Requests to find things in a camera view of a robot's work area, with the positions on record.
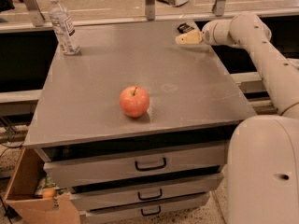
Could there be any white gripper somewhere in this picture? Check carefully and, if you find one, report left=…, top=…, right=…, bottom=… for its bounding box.
left=176, top=19, right=235, bottom=47

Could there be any black rxbar chocolate wrapper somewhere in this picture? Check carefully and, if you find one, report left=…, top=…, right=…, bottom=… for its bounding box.
left=178, top=23, right=194, bottom=34

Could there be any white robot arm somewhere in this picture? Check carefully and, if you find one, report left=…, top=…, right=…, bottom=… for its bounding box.
left=176, top=11, right=299, bottom=224

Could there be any red apple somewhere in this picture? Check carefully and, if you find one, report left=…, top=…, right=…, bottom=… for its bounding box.
left=120, top=86, right=150, bottom=118

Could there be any grey drawer cabinet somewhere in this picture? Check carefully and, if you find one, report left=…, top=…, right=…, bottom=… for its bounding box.
left=25, top=21, right=253, bottom=224

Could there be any clear plastic water bottle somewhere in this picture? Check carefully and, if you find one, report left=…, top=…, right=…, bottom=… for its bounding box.
left=49, top=0, right=80, bottom=55

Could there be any top grey drawer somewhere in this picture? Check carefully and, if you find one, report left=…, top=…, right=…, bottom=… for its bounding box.
left=44, top=141, right=226, bottom=188

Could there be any grey drawer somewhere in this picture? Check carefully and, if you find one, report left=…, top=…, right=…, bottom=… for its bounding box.
left=44, top=141, right=226, bottom=188
left=70, top=173, right=223, bottom=211
left=86, top=193, right=209, bottom=224

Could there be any middle grey drawer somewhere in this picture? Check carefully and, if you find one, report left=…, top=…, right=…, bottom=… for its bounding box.
left=70, top=173, right=223, bottom=211

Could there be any bottom grey drawer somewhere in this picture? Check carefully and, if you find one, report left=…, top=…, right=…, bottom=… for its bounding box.
left=86, top=193, right=209, bottom=224

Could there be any orange fruit in box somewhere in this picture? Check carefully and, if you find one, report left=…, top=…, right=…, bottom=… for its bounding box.
left=42, top=188, right=57, bottom=198

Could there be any brown cardboard box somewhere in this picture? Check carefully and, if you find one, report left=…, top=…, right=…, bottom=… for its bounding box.
left=4, top=147, right=80, bottom=224

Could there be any metal railing frame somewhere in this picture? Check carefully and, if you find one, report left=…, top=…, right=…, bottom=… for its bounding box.
left=0, top=0, right=299, bottom=33

